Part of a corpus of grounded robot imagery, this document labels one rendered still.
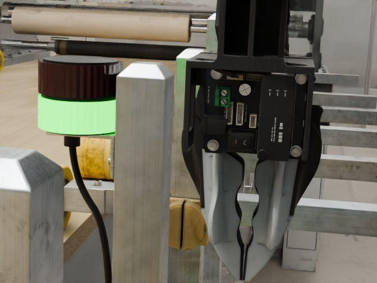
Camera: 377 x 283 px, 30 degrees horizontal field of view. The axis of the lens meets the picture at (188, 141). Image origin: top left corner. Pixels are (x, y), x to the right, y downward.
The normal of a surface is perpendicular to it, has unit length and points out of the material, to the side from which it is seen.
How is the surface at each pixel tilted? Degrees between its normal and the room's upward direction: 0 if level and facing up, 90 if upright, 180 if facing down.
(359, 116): 90
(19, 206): 90
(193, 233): 90
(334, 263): 0
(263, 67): 90
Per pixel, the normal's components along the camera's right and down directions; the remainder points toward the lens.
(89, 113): 0.34, 0.20
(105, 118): 0.70, 0.17
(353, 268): 0.04, -0.98
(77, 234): 0.99, 0.07
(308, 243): -0.15, 0.19
